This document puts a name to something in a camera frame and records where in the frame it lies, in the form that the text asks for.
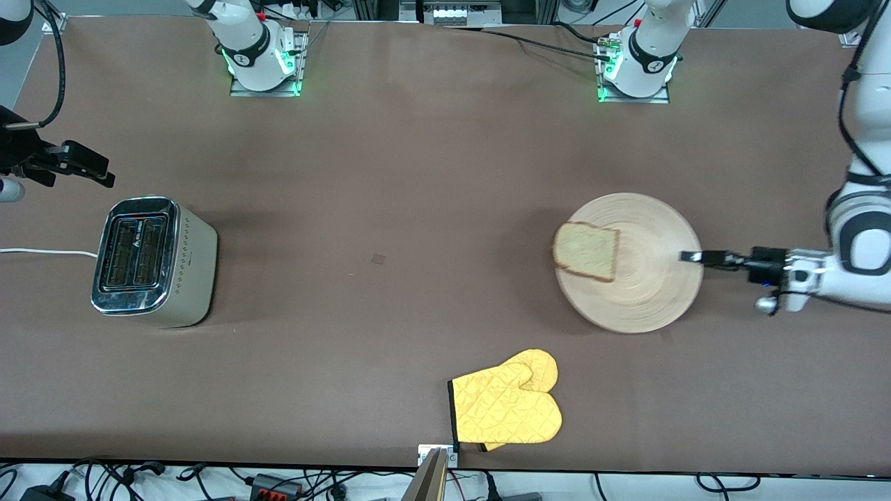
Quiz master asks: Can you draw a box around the round wooden plate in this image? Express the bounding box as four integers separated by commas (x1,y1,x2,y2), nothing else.
555,193,704,334

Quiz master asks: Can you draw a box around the slice of bread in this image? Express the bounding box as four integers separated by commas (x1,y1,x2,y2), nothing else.
553,221,620,283

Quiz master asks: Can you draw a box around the chrome two-slot toaster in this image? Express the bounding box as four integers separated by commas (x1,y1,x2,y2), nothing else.
90,196,219,329

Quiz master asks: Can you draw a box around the white power strip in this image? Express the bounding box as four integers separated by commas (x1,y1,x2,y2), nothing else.
418,0,502,26

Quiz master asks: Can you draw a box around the slanted metal profile bar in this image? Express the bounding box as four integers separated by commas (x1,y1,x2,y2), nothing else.
400,448,450,501

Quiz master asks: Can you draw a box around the black box with red connectors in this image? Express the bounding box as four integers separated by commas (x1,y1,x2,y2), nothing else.
249,473,305,500

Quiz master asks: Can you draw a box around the white toaster power cable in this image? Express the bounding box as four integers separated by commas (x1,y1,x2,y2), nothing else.
0,246,100,259

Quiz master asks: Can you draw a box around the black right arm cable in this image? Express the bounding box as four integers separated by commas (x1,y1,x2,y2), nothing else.
2,0,69,132

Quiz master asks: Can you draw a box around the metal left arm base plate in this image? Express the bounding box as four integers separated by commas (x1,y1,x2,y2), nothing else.
596,33,673,105

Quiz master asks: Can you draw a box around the black looped floor cable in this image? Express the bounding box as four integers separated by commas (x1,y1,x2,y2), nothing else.
696,473,764,494

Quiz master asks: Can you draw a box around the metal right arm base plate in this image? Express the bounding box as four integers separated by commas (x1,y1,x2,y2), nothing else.
229,29,308,98

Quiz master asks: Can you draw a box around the thick black table cable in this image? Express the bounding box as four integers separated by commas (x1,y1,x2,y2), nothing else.
553,21,615,47

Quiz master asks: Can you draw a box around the thin black table cable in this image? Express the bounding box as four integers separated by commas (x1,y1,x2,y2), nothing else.
445,26,612,62

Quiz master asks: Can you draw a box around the black plug with cable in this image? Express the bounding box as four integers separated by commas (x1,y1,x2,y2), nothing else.
480,473,544,501

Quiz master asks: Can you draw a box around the silver table edge bracket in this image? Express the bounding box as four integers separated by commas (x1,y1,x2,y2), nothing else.
418,444,460,468

